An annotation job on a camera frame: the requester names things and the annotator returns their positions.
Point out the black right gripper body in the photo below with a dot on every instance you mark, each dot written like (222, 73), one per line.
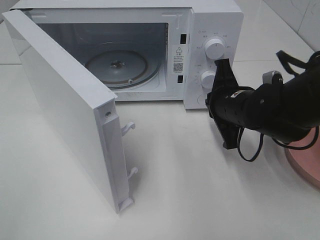
(228, 106)

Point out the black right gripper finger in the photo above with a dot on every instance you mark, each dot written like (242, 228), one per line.
(224, 76)
(229, 130)

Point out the round white door release button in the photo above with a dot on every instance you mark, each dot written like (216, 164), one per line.
(202, 100)

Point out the pink round plate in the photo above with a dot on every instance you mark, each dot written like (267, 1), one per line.
(306, 163)

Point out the white microwave door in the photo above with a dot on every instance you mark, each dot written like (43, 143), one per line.
(81, 109)

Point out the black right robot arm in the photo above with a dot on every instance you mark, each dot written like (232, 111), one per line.
(285, 111)

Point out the lower white microwave knob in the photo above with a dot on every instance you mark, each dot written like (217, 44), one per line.
(207, 79)

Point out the white microwave knob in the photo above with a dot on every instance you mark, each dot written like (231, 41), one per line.
(214, 48)
(207, 79)

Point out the upper white microwave knob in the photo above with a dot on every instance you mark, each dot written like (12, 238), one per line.
(214, 48)

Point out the white warning label sticker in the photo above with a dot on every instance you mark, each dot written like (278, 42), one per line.
(178, 57)

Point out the white microwave oven body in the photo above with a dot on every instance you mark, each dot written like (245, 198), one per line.
(86, 28)

